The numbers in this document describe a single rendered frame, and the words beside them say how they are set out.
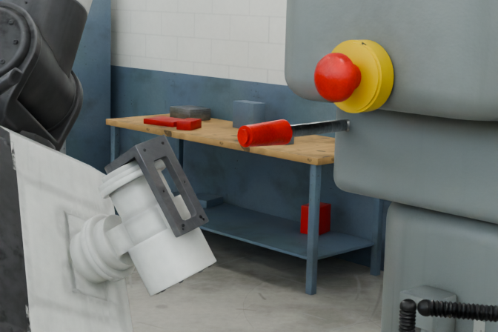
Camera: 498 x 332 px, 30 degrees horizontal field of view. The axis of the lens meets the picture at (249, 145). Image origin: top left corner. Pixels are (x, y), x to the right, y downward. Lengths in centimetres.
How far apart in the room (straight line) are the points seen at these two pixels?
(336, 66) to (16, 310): 32
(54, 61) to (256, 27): 622
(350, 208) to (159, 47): 240
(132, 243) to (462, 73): 32
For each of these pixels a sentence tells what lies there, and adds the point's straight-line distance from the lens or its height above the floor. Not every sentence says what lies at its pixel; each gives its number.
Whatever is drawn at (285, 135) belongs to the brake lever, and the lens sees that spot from 85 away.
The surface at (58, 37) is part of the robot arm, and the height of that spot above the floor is 178.
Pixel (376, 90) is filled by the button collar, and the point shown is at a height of 175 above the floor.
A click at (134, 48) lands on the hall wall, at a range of 832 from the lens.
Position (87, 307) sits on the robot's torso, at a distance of 85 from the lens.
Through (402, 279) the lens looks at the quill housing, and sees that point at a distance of 95.
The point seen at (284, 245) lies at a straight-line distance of 616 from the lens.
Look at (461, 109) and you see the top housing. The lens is 74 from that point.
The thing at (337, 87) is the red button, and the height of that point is 175.
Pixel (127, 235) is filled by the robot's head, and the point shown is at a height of 161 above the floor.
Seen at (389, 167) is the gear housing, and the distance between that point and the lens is 90.
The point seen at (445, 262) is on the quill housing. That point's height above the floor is 158.
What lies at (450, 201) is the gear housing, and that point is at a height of 164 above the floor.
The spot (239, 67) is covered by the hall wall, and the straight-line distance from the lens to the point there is 730.
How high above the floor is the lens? 182
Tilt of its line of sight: 9 degrees down
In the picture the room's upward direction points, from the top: 2 degrees clockwise
